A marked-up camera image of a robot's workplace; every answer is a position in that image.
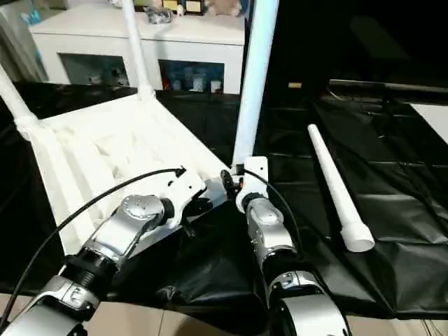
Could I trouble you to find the white plastic table leg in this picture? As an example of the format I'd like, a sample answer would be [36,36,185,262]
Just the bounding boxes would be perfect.
[0,64,43,139]
[307,124,375,253]
[120,0,157,101]
[230,0,281,167]

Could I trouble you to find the white plastic table top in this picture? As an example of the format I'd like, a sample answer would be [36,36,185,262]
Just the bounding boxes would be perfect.
[13,92,239,260]

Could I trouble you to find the white printed jar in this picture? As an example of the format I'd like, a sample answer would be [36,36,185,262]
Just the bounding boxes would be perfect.
[190,71,206,92]

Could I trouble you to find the black mat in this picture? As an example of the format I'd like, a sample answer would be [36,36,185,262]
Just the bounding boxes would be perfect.
[0,78,448,321]

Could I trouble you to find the dark tall cabinet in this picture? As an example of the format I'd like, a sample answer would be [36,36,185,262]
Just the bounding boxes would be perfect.
[241,0,332,99]

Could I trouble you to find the pink soft toy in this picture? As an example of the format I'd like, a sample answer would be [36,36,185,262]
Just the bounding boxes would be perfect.
[206,0,242,17]

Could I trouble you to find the grey patterned object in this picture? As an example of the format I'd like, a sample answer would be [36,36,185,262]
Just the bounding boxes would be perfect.
[145,6,175,26]

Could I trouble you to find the white sideboard cabinet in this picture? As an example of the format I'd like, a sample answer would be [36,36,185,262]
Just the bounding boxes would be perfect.
[29,10,246,95]

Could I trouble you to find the white flat board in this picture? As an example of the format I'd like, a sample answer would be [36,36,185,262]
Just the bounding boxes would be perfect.
[411,103,448,146]

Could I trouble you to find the grey curtain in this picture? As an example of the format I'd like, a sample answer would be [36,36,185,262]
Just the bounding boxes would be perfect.
[0,3,46,85]

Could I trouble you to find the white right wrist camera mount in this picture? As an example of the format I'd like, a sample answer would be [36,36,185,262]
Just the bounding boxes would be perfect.
[234,156,270,214]

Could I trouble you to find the black metal rail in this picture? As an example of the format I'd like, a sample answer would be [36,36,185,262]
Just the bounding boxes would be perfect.
[328,79,448,95]

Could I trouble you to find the thin black loose wires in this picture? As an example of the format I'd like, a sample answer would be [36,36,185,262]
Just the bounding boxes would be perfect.
[418,318,444,336]

